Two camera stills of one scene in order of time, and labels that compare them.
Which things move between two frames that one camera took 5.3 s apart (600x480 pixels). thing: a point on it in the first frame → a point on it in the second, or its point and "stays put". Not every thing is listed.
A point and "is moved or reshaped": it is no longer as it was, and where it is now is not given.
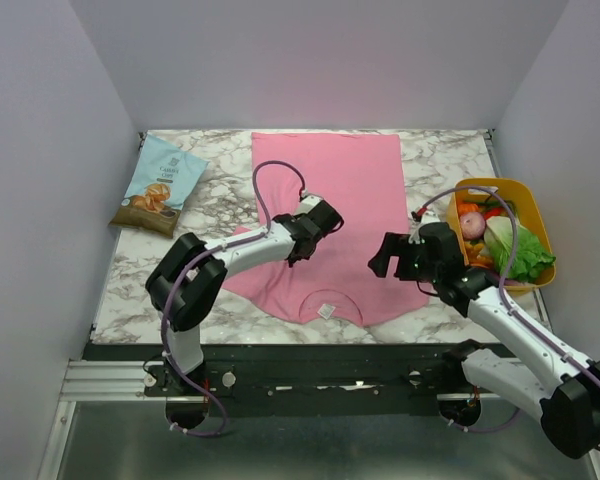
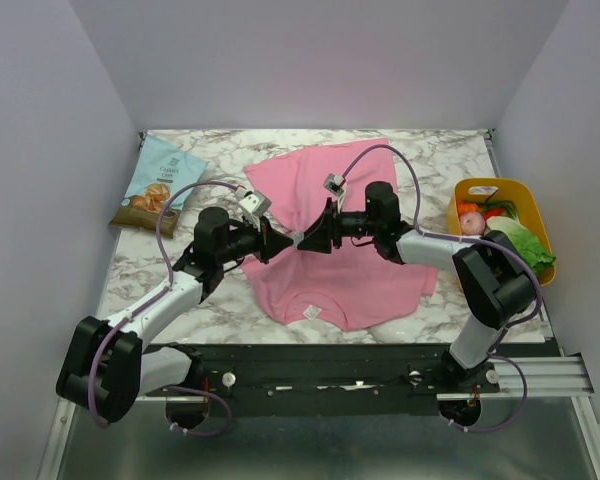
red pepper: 493,212 stays put
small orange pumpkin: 467,208 stays put
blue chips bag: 162,183 stays put
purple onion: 472,225 stays put
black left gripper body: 297,219 → 244,241
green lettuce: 530,258 stays put
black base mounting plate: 304,381 stays put
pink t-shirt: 359,174 is moved or reshaped
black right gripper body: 397,255 → 334,227
